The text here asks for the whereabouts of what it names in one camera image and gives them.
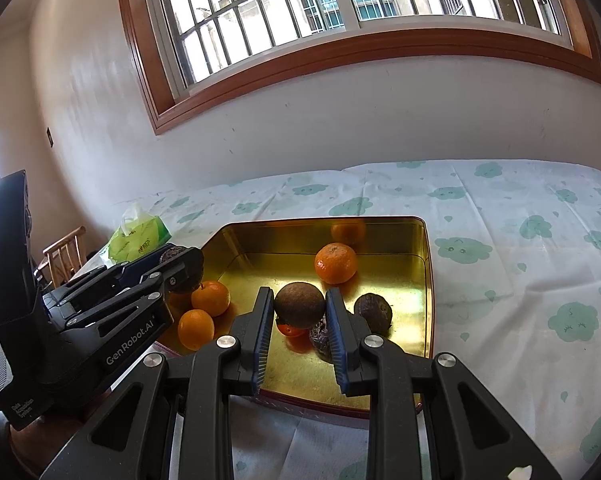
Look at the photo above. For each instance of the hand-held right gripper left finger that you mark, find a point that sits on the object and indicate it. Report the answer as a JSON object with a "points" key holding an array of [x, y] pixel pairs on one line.
{"points": [[263, 340]]}

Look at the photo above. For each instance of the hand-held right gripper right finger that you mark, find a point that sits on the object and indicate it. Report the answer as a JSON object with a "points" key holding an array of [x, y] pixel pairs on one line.
{"points": [[336, 340]]}

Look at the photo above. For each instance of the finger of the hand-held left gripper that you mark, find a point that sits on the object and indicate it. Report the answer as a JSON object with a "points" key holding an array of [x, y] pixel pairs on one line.
{"points": [[130, 310], [175, 260]]}

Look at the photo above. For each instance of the dark wrinkled passion fruit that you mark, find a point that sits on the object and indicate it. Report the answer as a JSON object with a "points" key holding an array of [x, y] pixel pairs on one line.
{"points": [[373, 312], [188, 285], [320, 337]]}

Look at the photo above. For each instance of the red tomato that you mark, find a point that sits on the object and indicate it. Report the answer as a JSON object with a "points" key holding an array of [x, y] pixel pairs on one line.
{"points": [[290, 331]]}

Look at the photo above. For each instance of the brown round fruit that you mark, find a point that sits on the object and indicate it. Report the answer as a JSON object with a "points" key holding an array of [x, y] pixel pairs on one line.
{"points": [[300, 305]]}

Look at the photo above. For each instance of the orange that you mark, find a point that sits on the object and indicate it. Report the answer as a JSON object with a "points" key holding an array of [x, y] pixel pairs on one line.
{"points": [[211, 299], [335, 264], [195, 330]]}

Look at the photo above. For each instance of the gold metal tray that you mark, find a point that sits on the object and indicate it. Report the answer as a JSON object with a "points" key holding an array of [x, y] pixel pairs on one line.
{"points": [[390, 270]]}

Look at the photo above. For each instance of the person's left forearm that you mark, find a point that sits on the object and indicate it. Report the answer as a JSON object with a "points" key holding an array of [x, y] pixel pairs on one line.
{"points": [[40, 450]]}

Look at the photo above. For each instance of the green tissue pack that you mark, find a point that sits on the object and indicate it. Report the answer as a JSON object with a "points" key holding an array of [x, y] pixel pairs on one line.
{"points": [[140, 240]]}

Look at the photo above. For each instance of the wooden chair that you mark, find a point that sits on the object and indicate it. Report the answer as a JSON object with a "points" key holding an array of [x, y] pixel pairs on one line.
{"points": [[65, 255]]}

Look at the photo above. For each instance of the white green patterned tablecloth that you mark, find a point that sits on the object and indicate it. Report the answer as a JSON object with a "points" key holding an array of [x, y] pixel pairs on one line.
{"points": [[505, 285]]}

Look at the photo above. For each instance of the wooden framed barred window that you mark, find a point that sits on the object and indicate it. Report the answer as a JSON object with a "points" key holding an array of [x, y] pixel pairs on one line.
{"points": [[380, 42]]}

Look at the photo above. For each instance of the dark wall switch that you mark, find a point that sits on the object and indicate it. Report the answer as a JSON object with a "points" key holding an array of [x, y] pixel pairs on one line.
{"points": [[49, 137]]}

